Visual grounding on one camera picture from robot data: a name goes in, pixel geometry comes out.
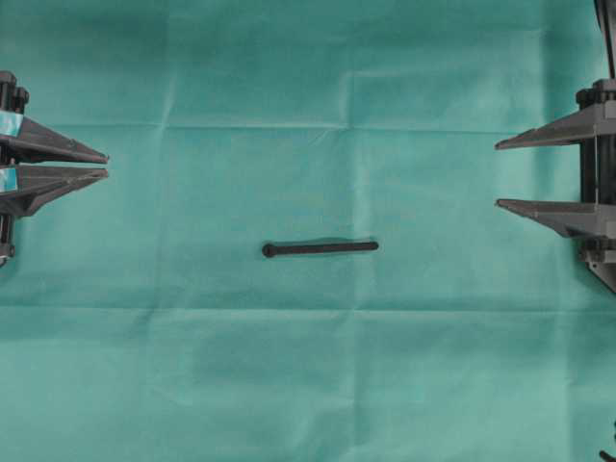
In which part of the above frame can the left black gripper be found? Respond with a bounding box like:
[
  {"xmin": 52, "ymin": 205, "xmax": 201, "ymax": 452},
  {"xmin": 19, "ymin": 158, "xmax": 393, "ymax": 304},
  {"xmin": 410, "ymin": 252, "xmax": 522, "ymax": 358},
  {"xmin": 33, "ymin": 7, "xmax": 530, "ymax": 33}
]
[{"xmin": 1, "ymin": 70, "xmax": 108, "ymax": 265}]

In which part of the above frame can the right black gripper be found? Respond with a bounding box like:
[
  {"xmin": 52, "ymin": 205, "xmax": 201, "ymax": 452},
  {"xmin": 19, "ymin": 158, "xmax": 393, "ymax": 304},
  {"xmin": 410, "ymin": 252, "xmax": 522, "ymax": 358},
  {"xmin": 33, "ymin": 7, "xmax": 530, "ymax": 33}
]
[{"xmin": 495, "ymin": 79, "xmax": 615, "ymax": 293}]

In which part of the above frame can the green surgical drape cloth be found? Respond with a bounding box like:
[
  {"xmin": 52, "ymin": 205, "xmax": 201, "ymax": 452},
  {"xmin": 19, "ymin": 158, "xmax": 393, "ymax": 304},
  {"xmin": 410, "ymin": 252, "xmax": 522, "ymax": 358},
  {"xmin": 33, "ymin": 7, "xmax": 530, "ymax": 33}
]
[{"xmin": 1, "ymin": 1, "xmax": 615, "ymax": 461}]

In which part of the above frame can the black cable top right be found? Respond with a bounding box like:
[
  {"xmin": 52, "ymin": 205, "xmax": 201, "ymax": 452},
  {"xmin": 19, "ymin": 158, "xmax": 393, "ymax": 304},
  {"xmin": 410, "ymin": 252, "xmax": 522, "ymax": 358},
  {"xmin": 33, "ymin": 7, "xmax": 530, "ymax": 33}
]
[{"xmin": 592, "ymin": 0, "xmax": 616, "ymax": 78}]

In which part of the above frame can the black cable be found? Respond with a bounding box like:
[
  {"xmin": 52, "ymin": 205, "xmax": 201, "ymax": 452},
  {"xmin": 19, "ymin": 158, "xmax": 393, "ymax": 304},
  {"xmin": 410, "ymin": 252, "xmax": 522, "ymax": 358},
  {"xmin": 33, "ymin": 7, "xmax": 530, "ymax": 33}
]
[
  {"xmin": 592, "ymin": 0, "xmax": 616, "ymax": 78},
  {"xmin": 598, "ymin": 421, "xmax": 616, "ymax": 462}
]

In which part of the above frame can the black cable bottom right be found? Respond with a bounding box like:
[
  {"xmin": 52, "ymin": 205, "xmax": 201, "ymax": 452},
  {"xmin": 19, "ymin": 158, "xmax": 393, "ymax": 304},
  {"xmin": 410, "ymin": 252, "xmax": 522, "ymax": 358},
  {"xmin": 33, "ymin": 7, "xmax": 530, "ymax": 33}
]
[{"xmin": 598, "ymin": 421, "xmax": 616, "ymax": 462}]

